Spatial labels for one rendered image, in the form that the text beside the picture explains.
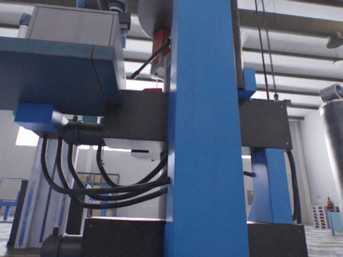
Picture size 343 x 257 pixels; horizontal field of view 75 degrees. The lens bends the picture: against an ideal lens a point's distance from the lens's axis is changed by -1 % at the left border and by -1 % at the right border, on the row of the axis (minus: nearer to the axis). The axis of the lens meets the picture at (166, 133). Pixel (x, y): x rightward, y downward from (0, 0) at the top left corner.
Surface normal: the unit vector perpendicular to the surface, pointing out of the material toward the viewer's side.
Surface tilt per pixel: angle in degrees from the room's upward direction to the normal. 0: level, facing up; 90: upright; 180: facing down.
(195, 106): 90
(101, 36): 90
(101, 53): 90
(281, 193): 90
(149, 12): 180
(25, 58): 180
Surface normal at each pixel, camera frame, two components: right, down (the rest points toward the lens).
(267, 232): 0.11, -0.32
